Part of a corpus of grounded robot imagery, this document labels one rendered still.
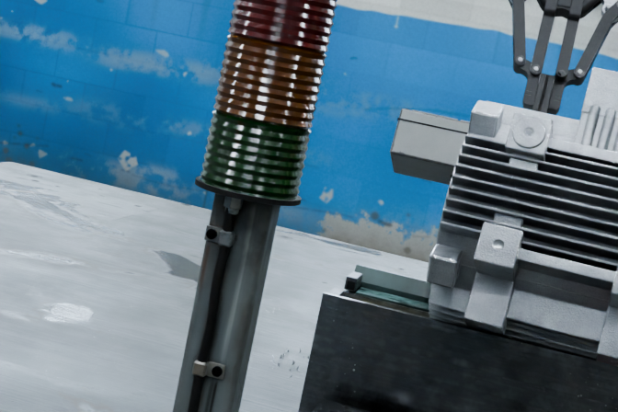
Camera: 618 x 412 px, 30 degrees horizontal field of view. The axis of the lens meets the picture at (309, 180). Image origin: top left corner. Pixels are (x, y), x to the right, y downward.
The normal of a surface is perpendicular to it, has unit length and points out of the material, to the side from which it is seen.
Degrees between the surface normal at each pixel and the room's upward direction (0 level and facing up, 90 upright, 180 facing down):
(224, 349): 90
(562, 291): 114
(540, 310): 67
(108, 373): 0
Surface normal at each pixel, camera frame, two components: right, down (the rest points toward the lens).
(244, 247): -0.22, 0.07
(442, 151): -0.12, -0.29
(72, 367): 0.20, -0.97
